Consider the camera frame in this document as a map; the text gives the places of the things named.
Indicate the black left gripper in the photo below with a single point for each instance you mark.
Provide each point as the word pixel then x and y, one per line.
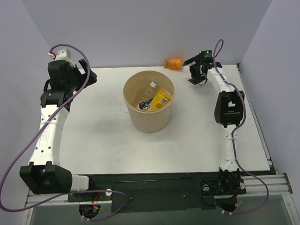
pixel 83 77

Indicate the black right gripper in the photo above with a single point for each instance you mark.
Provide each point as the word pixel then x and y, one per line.
pixel 195 66

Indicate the small orange bottle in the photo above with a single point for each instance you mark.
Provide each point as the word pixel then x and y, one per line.
pixel 173 64

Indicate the yellow bottle with blue cap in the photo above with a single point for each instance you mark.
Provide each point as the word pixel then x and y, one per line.
pixel 161 99

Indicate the clear plastic bottle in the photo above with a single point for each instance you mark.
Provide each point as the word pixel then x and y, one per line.
pixel 150 92

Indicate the orange bottle with blue label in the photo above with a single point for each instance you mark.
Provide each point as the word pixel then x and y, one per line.
pixel 145 105

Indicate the tan round bin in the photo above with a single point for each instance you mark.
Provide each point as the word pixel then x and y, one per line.
pixel 133 90

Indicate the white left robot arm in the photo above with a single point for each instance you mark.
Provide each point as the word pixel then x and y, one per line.
pixel 43 174

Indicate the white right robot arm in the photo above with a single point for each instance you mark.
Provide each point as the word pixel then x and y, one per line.
pixel 229 111

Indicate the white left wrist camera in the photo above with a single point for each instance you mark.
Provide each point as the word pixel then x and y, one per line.
pixel 63 54

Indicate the black mounting rail plate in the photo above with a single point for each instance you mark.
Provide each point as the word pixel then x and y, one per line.
pixel 141 193

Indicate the aluminium frame rail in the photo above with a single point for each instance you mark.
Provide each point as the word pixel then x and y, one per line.
pixel 266 184

